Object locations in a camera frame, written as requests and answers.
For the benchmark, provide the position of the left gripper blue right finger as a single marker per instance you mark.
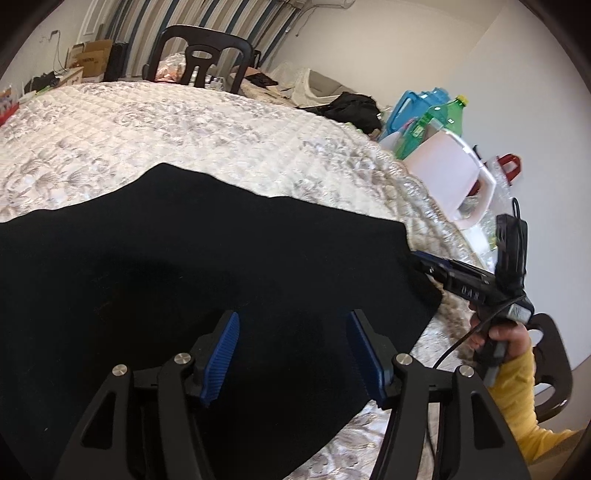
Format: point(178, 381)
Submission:
point(372, 353)

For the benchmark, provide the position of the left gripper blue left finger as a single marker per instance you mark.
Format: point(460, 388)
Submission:
point(218, 355)

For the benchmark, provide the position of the black pants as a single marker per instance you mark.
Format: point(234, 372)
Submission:
point(138, 275)

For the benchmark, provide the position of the yellow sleeve forearm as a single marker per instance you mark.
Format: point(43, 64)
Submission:
point(513, 393)

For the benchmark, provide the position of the person's right hand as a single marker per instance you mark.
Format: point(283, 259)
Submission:
point(518, 354)

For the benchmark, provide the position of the black chair beside bed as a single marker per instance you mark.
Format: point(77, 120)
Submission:
point(552, 367)

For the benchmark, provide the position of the white plastic kettle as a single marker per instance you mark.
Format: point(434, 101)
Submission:
point(449, 169)

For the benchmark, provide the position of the green plastic bottle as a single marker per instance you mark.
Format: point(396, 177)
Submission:
point(447, 116)

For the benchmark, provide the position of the blue plastic jug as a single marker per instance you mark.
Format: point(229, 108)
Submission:
point(409, 107)

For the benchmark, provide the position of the black clothes pile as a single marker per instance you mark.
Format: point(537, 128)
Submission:
point(357, 109)

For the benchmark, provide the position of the white floral quilted bedspread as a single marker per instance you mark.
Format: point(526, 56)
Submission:
point(76, 144)

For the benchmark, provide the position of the black chair at bed end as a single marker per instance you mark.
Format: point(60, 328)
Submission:
point(203, 50)

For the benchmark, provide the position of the white low cabinet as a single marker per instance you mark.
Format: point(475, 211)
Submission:
point(51, 80)

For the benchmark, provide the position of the cardboard boxes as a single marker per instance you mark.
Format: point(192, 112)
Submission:
point(92, 57)

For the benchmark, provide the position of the white air conditioner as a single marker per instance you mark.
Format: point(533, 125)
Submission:
point(323, 2)

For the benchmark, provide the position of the striped blue beige curtain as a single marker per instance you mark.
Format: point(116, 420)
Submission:
point(137, 24)

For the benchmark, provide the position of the red handled bag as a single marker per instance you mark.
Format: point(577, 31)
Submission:
point(511, 166)

